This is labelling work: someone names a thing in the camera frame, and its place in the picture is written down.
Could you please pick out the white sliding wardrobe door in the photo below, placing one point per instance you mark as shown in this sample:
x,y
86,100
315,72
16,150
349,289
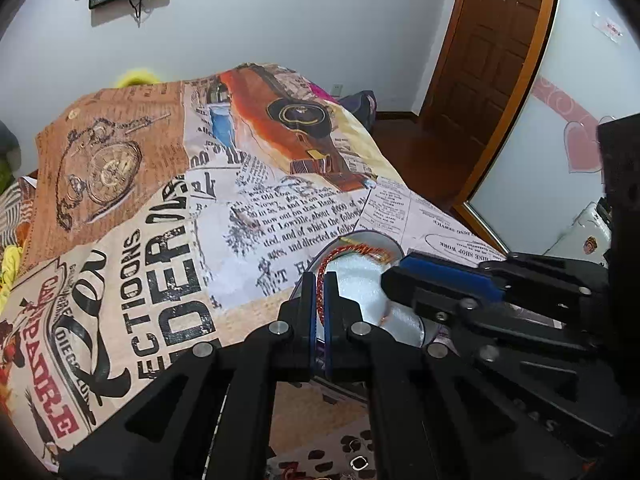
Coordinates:
x,y
540,194

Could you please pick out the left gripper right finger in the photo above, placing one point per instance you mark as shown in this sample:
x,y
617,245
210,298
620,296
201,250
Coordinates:
x,y
434,418

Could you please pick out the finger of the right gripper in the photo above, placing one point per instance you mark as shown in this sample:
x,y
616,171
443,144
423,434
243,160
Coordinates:
x,y
435,302
471,281

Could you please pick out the newspaper print bed blanket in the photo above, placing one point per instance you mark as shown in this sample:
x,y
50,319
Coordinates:
x,y
166,215

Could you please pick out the brown wooden door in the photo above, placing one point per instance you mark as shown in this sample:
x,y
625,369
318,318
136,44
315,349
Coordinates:
x,y
487,47

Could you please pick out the dark backpack on floor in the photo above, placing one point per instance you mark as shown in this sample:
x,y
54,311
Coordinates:
x,y
363,106

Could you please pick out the purple heart-shaped tin box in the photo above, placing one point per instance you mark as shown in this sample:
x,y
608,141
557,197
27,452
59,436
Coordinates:
x,y
359,279

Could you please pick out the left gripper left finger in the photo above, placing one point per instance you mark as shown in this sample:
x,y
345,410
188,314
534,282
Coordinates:
x,y
209,415

